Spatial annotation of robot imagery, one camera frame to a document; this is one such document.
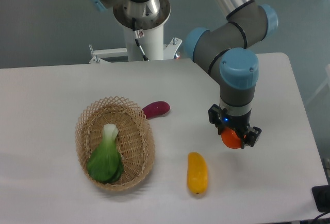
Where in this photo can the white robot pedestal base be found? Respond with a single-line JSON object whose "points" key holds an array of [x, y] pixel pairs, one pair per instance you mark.
{"points": [[143, 28]]}

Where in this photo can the woven bamboo basket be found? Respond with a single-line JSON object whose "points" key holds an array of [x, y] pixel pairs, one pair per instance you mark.
{"points": [[134, 142]]}

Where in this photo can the orange fruit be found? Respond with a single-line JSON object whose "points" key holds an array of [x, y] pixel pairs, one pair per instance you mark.
{"points": [[230, 139]]}

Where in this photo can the yellow mango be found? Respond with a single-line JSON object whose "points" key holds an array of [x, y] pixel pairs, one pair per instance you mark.
{"points": [[197, 173]]}

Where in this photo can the purple sweet potato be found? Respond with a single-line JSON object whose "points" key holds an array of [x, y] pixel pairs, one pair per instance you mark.
{"points": [[156, 109]]}

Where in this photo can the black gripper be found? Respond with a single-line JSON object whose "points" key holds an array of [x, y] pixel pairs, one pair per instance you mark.
{"points": [[221, 119]]}

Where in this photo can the black device at table edge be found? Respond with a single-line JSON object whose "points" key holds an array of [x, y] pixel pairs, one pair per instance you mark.
{"points": [[321, 197]]}

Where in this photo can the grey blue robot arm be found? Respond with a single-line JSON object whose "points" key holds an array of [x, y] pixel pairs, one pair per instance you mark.
{"points": [[223, 54]]}

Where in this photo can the green bok choy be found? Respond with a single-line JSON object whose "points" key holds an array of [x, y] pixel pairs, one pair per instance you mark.
{"points": [[105, 163]]}

